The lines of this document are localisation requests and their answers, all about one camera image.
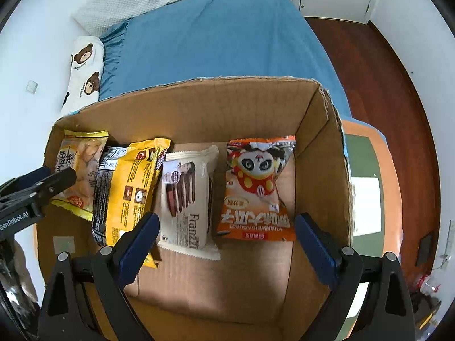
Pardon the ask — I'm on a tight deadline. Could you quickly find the yellow puff snack bag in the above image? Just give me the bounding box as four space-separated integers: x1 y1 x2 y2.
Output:
51 130 109 222

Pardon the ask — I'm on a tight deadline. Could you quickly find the green white checkered mat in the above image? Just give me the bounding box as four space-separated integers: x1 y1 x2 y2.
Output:
335 119 404 341

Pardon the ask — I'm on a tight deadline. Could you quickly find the yellow black snack pack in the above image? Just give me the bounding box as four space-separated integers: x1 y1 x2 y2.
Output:
91 138 171 246

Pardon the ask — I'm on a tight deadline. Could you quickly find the beige Franzzi cookie pack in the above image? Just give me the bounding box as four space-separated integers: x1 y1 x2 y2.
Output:
157 145 221 261

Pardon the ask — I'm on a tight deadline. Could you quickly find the cardboard milk box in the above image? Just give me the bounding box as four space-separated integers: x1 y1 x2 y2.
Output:
36 77 352 340

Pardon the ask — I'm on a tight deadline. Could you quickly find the white wall switch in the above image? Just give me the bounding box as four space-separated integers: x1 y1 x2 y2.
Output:
26 80 38 94

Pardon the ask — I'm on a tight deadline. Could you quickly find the blue bed sheet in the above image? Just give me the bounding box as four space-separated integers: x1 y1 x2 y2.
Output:
98 0 386 140

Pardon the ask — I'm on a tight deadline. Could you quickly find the bear print white cloth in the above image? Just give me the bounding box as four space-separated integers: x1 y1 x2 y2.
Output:
60 36 104 117

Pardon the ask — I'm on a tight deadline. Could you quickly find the orange panda snack bag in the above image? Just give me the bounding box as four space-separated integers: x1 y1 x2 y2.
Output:
217 136 296 242

